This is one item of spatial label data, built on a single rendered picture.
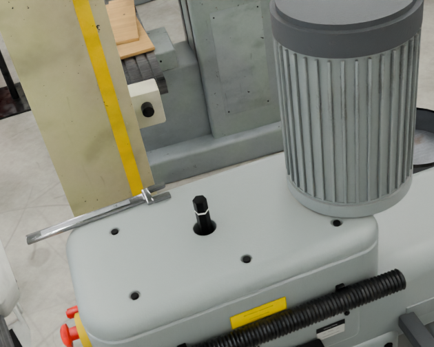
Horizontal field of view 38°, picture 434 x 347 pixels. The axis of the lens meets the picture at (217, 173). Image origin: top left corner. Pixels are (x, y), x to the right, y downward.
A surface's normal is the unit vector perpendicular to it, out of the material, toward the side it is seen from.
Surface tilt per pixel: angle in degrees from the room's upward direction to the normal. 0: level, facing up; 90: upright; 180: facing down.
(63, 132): 90
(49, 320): 0
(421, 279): 90
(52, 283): 0
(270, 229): 0
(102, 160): 90
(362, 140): 90
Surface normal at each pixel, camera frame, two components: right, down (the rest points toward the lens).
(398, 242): -0.14, -0.76
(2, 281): 0.78, -0.49
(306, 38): -0.56, 0.59
